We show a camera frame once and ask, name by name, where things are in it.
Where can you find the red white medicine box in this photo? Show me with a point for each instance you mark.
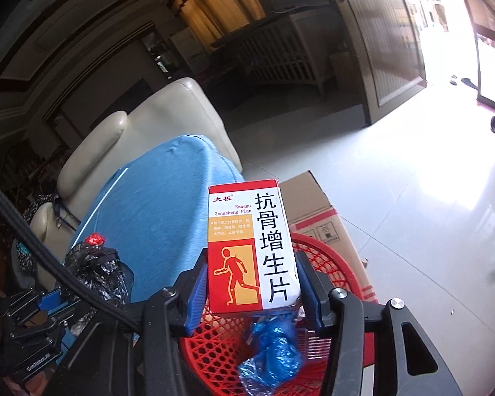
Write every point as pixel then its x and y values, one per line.
pixel 251 247

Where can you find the white standing air conditioner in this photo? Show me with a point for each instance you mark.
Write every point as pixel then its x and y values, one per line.
pixel 187 51

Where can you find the large cardboard box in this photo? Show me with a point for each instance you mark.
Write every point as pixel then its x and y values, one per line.
pixel 313 202

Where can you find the dark display cabinet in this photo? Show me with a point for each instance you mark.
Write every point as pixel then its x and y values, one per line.
pixel 156 53

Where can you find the brown wooden door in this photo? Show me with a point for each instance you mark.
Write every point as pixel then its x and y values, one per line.
pixel 387 49

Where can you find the cream leather sofa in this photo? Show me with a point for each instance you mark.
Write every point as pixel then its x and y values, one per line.
pixel 169 107

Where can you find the yellow curtains with red trim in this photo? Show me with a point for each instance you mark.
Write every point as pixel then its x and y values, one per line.
pixel 222 4

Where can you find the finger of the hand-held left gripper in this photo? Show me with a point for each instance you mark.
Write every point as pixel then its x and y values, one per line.
pixel 45 330
pixel 49 301

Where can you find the blue plastic bag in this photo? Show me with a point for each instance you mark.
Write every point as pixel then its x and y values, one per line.
pixel 272 350

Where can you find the black plastic bag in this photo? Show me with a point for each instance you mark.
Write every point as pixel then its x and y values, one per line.
pixel 95 272

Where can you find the thin white stick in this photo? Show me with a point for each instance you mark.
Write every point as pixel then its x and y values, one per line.
pixel 107 192

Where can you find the white baby crib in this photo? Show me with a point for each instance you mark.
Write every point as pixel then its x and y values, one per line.
pixel 272 57

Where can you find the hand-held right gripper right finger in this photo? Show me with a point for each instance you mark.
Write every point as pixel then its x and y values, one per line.
pixel 309 293

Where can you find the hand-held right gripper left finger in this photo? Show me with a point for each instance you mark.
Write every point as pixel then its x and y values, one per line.
pixel 198 293

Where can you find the red plastic bag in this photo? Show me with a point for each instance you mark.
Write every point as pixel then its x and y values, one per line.
pixel 95 240

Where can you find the small cardboard box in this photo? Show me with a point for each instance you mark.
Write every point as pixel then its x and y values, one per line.
pixel 342 70

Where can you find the blue tablecloth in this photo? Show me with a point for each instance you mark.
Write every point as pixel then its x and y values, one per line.
pixel 156 214

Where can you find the red mesh basket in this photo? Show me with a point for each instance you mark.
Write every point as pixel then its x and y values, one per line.
pixel 338 264

